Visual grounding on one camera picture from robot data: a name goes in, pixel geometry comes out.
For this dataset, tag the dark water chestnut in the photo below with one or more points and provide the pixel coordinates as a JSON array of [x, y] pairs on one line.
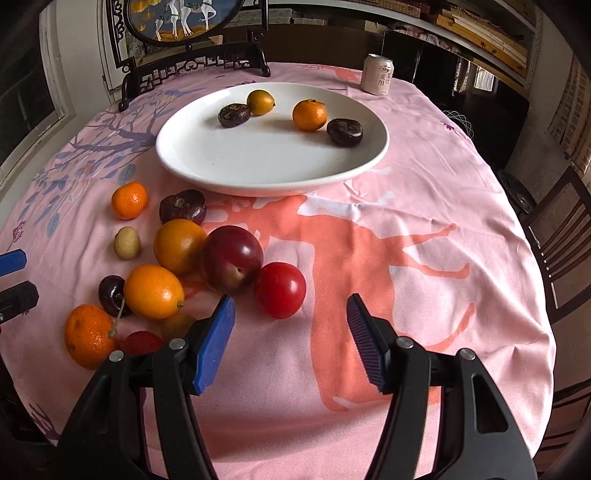
[[183, 207], [345, 132], [234, 115]]

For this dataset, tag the small red cherry tomato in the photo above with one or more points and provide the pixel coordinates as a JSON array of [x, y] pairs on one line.
[[141, 344]]

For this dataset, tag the round orange kumquat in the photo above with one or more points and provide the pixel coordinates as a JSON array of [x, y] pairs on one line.
[[178, 246]]

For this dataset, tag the small dull yellow fruit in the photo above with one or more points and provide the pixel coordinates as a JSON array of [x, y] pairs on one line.
[[178, 325]]

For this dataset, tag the round painted table screen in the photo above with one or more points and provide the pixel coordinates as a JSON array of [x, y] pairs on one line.
[[184, 18]]

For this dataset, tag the orange mandarin with stem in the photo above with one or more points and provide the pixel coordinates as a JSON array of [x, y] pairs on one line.
[[87, 337]]

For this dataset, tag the white round plate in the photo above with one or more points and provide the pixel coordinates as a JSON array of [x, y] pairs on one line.
[[277, 157]]

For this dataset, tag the dark wooden slatted chair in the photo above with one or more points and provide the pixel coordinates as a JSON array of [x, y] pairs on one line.
[[561, 240]]

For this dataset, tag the dark round object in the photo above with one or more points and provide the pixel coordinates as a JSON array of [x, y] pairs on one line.
[[518, 191]]

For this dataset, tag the white framed window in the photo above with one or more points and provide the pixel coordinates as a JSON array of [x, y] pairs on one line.
[[32, 101]]

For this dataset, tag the oval orange kumquat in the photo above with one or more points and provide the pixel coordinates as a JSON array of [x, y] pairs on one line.
[[153, 292]]

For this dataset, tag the dark red plum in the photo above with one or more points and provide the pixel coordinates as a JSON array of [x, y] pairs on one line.
[[231, 258]]

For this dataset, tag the shelf with wooden boards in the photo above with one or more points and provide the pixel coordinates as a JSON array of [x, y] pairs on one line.
[[485, 32]]

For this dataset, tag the dark red cherry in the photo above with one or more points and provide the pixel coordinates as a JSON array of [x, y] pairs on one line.
[[111, 295]]

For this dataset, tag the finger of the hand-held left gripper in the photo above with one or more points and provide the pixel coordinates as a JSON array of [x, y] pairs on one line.
[[11, 262], [18, 297]]

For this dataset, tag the pale yellow longan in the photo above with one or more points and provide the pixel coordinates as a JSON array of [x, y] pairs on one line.
[[126, 242]]

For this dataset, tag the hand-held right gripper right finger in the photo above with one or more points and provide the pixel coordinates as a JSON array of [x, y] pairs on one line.
[[364, 346]]

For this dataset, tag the pink printed tablecloth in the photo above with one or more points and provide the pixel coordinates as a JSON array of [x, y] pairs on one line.
[[415, 277]]

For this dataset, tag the white drink can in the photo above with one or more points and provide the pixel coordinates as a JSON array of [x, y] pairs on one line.
[[376, 74]]

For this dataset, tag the small yellow kumquat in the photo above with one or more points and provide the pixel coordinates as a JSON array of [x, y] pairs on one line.
[[260, 102]]

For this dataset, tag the small orange mandarin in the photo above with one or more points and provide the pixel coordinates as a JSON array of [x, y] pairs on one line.
[[309, 115], [129, 200]]

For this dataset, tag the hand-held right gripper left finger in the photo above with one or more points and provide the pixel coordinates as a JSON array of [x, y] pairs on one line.
[[214, 350]]

